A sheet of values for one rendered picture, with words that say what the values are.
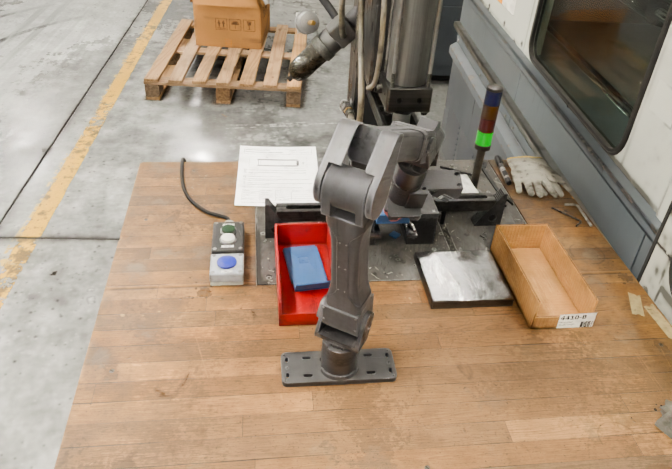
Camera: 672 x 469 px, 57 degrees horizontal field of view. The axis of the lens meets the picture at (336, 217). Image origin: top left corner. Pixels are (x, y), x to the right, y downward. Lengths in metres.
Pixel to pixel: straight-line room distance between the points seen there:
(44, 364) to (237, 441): 1.52
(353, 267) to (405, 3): 0.50
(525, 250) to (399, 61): 0.54
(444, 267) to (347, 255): 0.45
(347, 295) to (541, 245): 0.63
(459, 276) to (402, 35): 0.50
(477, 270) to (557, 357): 0.25
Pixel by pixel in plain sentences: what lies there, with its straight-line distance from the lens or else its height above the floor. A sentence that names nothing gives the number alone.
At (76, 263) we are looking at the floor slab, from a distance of 2.88.
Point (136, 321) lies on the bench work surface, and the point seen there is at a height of 0.90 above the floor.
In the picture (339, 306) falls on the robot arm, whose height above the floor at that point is 1.06.
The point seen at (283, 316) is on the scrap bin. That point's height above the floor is 0.93.
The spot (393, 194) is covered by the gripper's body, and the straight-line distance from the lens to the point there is 1.19.
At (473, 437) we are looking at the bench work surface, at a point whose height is 0.90.
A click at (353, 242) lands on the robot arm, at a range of 0.90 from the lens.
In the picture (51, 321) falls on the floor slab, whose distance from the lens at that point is 2.64.
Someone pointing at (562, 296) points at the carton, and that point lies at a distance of 1.38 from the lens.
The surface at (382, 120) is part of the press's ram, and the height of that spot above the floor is 1.18.
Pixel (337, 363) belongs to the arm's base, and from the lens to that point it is 1.07.
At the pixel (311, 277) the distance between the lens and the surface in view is 1.29.
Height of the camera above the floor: 1.75
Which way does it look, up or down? 35 degrees down
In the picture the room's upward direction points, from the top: 4 degrees clockwise
